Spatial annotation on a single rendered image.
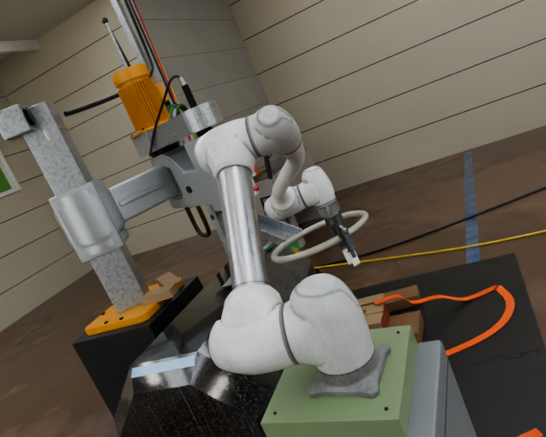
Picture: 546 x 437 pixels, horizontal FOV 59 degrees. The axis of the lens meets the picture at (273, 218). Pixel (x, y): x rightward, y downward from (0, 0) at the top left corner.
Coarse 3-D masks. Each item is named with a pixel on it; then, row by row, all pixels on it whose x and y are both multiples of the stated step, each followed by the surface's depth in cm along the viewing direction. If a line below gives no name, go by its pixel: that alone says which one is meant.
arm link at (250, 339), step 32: (224, 128) 147; (224, 160) 143; (224, 192) 140; (224, 224) 138; (256, 224) 136; (256, 256) 130; (256, 288) 124; (224, 320) 122; (256, 320) 118; (224, 352) 119; (256, 352) 116; (288, 352) 115
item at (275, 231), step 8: (264, 216) 268; (264, 224) 269; (272, 224) 265; (280, 224) 258; (288, 224) 253; (264, 232) 252; (272, 232) 258; (280, 232) 256; (288, 232) 254; (296, 232) 249; (272, 240) 249; (280, 240) 243; (296, 240) 245
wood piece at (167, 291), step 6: (162, 288) 286; (168, 288) 281; (174, 288) 283; (150, 294) 284; (156, 294) 280; (162, 294) 279; (168, 294) 279; (174, 294) 281; (144, 300) 283; (150, 300) 282; (156, 300) 281; (162, 300) 281
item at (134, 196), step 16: (144, 176) 302; (160, 176) 309; (112, 192) 288; (128, 192) 295; (144, 192) 300; (160, 192) 308; (176, 192) 315; (64, 208) 270; (80, 208) 270; (96, 208) 274; (112, 208) 282; (128, 208) 294; (144, 208) 300; (64, 224) 274; (80, 224) 271; (96, 224) 274; (80, 240) 274; (96, 240) 275
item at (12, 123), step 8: (16, 104) 255; (0, 112) 254; (8, 112) 255; (16, 112) 255; (24, 112) 257; (0, 120) 255; (8, 120) 255; (16, 120) 256; (24, 120) 256; (32, 120) 260; (0, 128) 255; (8, 128) 256; (16, 128) 257; (24, 128) 257; (32, 128) 262; (8, 136) 257; (16, 136) 259
